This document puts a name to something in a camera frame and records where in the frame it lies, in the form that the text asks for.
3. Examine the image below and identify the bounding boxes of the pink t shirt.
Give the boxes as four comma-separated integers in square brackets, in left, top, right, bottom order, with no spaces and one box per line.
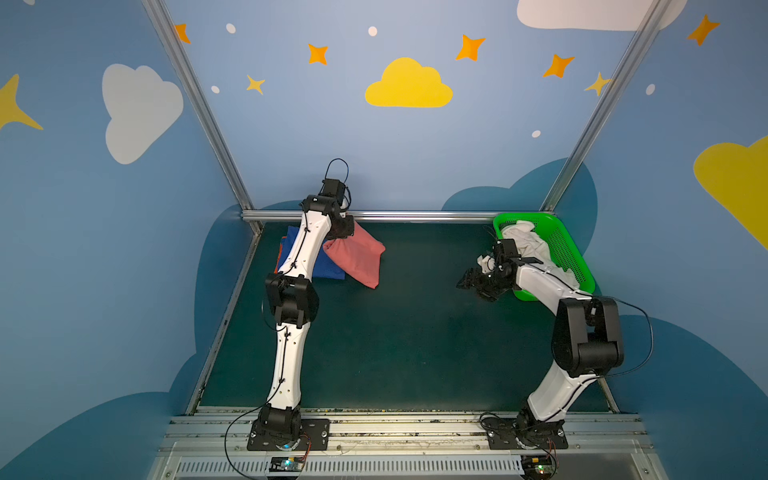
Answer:
[323,222,386,289]

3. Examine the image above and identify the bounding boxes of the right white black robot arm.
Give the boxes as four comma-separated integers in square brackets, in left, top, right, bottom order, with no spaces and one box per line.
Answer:
[457,257,624,448]

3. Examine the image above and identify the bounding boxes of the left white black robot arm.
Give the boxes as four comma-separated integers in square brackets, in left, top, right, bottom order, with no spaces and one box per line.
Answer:
[256,193,351,451]

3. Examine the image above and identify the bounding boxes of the white grey t shirt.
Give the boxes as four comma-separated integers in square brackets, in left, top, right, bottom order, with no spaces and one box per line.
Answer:
[501,220,557,270]

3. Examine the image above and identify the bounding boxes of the folded blue t shirt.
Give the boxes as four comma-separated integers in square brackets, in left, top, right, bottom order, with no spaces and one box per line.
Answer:
[283,226,346,280]

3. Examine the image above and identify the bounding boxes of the green plastic basket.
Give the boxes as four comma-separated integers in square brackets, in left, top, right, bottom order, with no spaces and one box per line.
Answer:
[493,212,595,293]

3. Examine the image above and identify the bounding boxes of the folded orange t shirt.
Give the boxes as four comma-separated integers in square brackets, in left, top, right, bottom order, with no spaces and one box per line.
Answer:
[273,236,287,274]

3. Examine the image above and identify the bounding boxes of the right circuit board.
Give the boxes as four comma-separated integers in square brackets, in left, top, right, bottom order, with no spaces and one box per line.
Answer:
[521,456,557,480]

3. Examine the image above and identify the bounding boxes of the left green circuit board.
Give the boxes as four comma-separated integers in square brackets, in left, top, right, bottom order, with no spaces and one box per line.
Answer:
[269,457,304,473]

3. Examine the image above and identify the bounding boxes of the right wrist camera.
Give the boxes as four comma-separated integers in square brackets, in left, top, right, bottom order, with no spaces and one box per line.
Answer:
[477,239,522,277]

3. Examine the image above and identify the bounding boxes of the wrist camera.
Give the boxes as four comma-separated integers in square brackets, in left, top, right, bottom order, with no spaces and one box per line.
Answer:
[320,178,347,207]
[477,239,522,277]

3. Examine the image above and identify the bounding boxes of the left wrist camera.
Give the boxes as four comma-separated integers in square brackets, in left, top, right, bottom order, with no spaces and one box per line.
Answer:
[320,178,347,207]

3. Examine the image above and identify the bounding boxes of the left aluminium frame post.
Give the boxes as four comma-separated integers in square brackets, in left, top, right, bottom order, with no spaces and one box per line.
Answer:
[139,0,256,212]

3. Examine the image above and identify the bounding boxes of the aluminium frame post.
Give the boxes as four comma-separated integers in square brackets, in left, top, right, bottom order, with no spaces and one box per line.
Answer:
[539,0,673,213]
[139,0,256,212]

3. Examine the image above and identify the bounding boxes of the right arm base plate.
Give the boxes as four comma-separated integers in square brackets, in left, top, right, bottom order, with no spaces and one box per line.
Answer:
[479,415,569,451]

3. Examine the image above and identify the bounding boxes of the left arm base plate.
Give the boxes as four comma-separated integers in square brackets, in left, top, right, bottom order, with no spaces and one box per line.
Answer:
[246,418,331,451]

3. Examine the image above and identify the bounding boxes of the aluminium rail base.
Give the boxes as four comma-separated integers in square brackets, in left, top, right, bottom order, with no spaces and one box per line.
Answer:
[148,407,667,479]

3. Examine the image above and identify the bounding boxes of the right aluminium frame post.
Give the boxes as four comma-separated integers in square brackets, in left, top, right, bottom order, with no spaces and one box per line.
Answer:
[539,0,673,213]

